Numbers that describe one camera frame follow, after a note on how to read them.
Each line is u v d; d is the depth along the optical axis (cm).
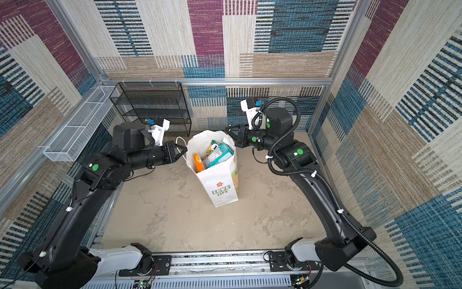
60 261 36
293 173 43
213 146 78
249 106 53
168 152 52
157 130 55
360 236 36
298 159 44
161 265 73
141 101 104
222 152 73
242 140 53
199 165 69
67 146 70
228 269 73
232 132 61
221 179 69
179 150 60
